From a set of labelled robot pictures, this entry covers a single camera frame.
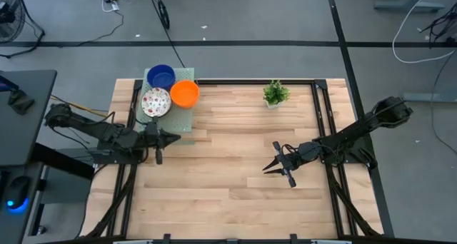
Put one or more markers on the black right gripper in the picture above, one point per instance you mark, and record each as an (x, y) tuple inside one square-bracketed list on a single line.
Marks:
[(294, 158)]

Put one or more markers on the black metal table frame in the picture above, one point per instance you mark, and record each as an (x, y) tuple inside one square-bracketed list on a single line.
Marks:
[(232, 82)]

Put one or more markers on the artificial plant in white pot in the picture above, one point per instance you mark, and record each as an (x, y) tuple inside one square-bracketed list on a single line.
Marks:
[(275, 93)]

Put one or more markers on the black floor fan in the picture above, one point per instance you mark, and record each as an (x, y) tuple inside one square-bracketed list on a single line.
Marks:
[(9, 19)]

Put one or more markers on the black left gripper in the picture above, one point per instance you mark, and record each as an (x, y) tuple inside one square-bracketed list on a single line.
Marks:
[(153, 138)]

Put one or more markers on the floral print ceramic bowl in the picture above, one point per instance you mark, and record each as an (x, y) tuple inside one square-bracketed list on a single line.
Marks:
[(156, 102)]

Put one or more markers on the blue plastic mini bowl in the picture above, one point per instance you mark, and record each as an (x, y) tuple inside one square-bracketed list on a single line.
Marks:
[(161, 77)]

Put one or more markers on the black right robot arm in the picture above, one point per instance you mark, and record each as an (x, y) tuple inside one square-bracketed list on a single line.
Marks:
[(357, 133)]

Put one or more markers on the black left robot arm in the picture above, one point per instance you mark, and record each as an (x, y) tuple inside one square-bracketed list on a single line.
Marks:
[(89, 128)]

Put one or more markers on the dark grey low desk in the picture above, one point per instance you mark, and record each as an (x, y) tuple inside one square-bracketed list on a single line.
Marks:
[(21, 222)]

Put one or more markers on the black mouse with blue light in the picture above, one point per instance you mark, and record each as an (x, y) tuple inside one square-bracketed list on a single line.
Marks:
[(16, 190)]

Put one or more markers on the white power strip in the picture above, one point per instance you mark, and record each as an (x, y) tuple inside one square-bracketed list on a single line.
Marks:
[(115, 6)]

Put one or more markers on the pale green perforated rack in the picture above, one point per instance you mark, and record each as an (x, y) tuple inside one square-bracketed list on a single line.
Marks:
[(182, 119)]

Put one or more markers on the black desk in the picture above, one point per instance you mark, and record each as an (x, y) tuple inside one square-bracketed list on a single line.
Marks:
[(25, 130)]

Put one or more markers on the orange plastic mini bowl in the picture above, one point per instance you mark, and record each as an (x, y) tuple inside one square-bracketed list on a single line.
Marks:
[(184, 94)]

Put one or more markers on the grey metal desk foot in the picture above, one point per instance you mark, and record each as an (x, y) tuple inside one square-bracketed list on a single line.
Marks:
[(408, 5), (428, 97)]

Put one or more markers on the black device on desk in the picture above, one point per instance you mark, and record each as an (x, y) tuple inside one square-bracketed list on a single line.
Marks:
[(19, 102)]

